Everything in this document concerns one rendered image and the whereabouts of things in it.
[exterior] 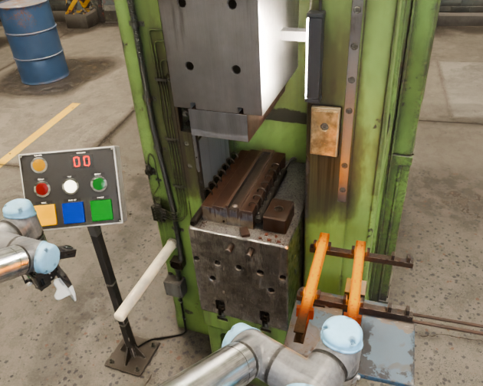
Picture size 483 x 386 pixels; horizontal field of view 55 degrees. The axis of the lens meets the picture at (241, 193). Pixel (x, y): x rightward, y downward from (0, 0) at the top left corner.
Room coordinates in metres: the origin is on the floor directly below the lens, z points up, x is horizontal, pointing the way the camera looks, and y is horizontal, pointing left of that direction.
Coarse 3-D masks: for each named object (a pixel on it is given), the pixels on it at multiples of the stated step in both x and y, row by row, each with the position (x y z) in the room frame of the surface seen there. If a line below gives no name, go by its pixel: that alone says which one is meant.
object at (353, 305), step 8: (360, 248) 1.06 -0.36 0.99; (360, 256) 1.03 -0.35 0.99; (360, 264) 0.99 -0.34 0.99; (352, 272) 0.97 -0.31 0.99; (360, 272) 0.96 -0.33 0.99; (352, 280) 0.93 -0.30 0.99; (360, 280) 0.93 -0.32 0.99; (352, 288) 0.90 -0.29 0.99; (360, 288) 0.90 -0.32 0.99; (352, 296) 0.87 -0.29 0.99; (352, 304) 0.84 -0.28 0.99; (344, 312) 0.81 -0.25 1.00; (352, 312) 0.82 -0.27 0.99; (360, 320) 0.79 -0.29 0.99
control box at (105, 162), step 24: (24, 168) 1.42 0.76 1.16; (48, 168) 1.42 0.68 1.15; (72, 168) 1.42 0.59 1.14; (96, 168) 1.42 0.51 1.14; (120, 168) 1.47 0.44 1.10; (24, 192) 1.38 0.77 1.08; (48, 192) 1.37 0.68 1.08; (72, 192) 1.37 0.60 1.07; (96, 192) 1.38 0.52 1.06; (120, 192) 1.39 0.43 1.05; (120, 216) 1.33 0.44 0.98
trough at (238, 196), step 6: (264, 156) 1.67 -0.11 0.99; (258, 162) 1.63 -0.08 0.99; (252, 168) 1.57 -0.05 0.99; (258, 168) 1.58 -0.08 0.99; (252, 174) 1.54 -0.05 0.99; (246, 180) 1.50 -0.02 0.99; (252, 180) 1.50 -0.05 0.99; (240, 186) 1.44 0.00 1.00; (246, 186) 1.46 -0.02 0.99; (240, 192) 1.42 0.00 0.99; (234, 198) 1.38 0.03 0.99; (240, 198) 1.38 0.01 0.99; (228, 204) 1.33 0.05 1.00
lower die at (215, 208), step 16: (240, 160) 1.66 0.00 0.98; (256, 160) 1.62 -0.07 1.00; (272, 160) 1.63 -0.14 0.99; (224, 176) 1.55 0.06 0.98; (240, 176) 1.53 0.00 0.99; (256, 176) 1.50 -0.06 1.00; (224, 192) 1.42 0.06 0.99; (256, 192) 1.41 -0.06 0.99; (208, 208) 1.36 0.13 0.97; (224, 208) 1.33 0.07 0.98; (240, 208) 1.31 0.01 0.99; (256, 208) 1.33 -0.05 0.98; (240, 224) 1.31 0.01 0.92
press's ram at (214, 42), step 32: (160, 0) 1.38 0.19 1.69; (192, 0) 1.34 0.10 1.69; (224, 0) 1.31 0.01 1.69; (256, 0) 1.27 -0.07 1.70; (288, 0) 1.53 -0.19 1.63; (192, 32) 1.35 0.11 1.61; (224, 32) 1.31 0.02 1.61; (256, 32) 1.27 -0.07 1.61; (288, 32) 1.43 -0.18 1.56; (192, 64) 1.36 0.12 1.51; (224, 64) 1.31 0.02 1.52; (256, 64) 1.27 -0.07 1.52; (288, 64) 1.53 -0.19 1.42; (192, 96) 1.36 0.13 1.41; (224, 96) 1.32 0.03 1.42; (256, 96) 1.28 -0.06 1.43
